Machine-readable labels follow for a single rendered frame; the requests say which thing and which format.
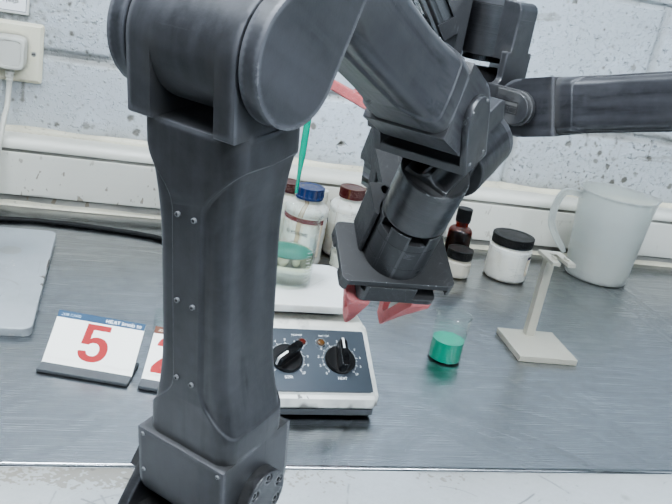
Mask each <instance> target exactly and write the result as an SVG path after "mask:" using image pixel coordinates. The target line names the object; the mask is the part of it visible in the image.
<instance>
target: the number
mask: <svg viewBox="0 0 672 504"><path fill-rule="evenodd" d="M140 335H141V330H135V329H129V328H123V327H118V326H112V325H106V324H100V323H94V322H89V321H83V320H77V319H71V318H65V317H59V320H58V323H57V326H56V329H55V332H54V335H53V338H52V340H51V343H50V346H49V349H48V352H47V355H46V356H48V357H54V358H59V359H65V360H71V361H77V362H83V363H89V364H95V365H100V366H106V367H112V368H118V369H124V370H131V366H132V363H133V359H134V356H135V352H136V349H137V345H138V342H139V338H140Z"/></svg>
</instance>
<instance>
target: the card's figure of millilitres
mask: <svg viewBox="0 0 672 504"><path fill-rule="evenodd" d="M162 355H163V334H159V333H156V337H155V340H154V344H153V348H152V351H151V355H150V359H149V362H148V366H147V370H146V373H148V374H154V375H161V366H162Z"/></svg>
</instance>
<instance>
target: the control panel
mask: <svg viewBox="0 0 672 504"><path fill-rule="evenodd" d="M342 337H343V338H344V339H346V340H347V344H348V349H349V350H350V351H351V352H352V353H353V355H354V356H355V360H356V364H355V367H354V368H353V370H352V371H351V372H349V373H347V374H338V373H335V372H333V371H332V370H330V369H329V367H328V366H327V365H326V362H325V354H326V352H327V350H328V349H329V348H331V347H333V346H336V345H337V343H338V341H339V340H340V339H341V338H342ZM300 338H303V339H305V340H306V344H305V345H303V347H302V349H301V351H300V352H301V354H302V357H303V362H302V365H301V367H300V368H299V369H298V370H297V371H295V372H291V373H286V372H282V371H280V370H278V369H277V368H276V367H275V366H274V374H275V383H276V387H277V390H278V392H327V393H372V392H373V387H372V381H371V376H370V370H369V365H368V359H367V354H366V349H365V343H364V338H363V333H362V332H355V331H333V330H310V329H287V328H273V349H274V348H275V347H276V346H278V345H280V344H290V345H291V344H292V343H294V342H295V341H297V340H299V339H300ZM319 339H323V340H324V342H325V344H324V345H323V346H320V345H318V343H317V341H318V340H319Z"/></svg>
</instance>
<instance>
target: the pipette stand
mask: <svg viewBox="0 0 672 504"><path fill-rule="evenodd" d="M538 253H539V254H540V255H541V256H542V257H543V261H542V265H541V268H540V272H539V275H538V279H537V282H536V286H535V289H534V293H533V296H532V300H531V304H530V307H529V311H528V314H527V318H526V321H525V325H524V328H523V330H521V329H509V328H497V331H496V333H497V334H498V335H499V337H500V338H501V339H502V341H503V342H504V343H505V344H506V346H507V347H508V348H509V350H510V351H511V352H512V353H513V355H514V356H515V357H516V359H517V360H518V361H522V362H534V363H547V364H559V365H572V366H576V365H577V361H578V360H577V359H576V358H575V357H574V356H573V355H572V354H571V353H570V352H569V351H568V349H567V348H566V347H565V346H564V345H563V344H562V343H561V342H560V341H559V340H558V339H557V338H556V336H555V335H554V334H553V333H552V332H543V331H536V327H537V324H538V320H539V317H540V313H541V310H542V306H543V303H544V299H545V296H546V292H547V289H548V285H549V282H550V278H551V275H552V271H553V268H554V266H557V267H560V265H561V263H560V262H562V263H563V264H564V265H565V266H566V267H567V268H575V267H576V265H575V264H574V263H573V262H572V261H571V260H570V259H568V258H567V257H566V256H565V255H564V254H562V253H561V252H557V251H549V250H540V249H539V250H538ZM557 259H558V260H559V261H560V262H559V261H558V260H557Z"/></svg>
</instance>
